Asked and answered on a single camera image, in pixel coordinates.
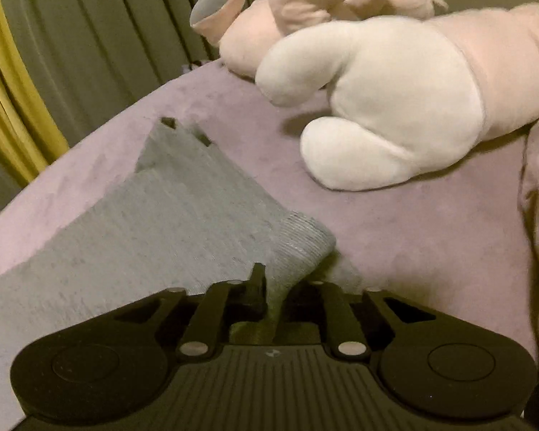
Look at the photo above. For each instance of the grey pants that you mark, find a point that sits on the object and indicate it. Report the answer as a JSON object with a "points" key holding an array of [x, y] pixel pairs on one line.
{"points": [[175, 224]]}

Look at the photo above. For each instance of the white and pink plush toy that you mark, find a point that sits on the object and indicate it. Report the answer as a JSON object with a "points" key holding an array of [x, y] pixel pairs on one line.
{"points": [[395, 98]]}

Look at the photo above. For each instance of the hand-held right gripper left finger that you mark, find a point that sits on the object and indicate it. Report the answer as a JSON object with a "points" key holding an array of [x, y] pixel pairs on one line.
{"points": [[257, 285]]}

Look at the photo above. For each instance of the pink plush toy grey feet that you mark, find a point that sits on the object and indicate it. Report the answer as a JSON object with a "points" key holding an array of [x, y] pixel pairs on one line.
{"points": [[305, 4]]}

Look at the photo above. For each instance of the purple fleece blanket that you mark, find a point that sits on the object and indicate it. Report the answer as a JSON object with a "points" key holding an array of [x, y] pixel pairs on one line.
{"points": [[408, 242]]}

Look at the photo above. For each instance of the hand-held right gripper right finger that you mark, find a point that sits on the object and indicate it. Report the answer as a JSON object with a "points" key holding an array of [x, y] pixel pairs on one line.
{"points": [[337, 316]]}

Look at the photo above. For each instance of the yellow curtain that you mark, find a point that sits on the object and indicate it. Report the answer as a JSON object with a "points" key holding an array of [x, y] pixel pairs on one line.
{"points": [[13, 98]]}

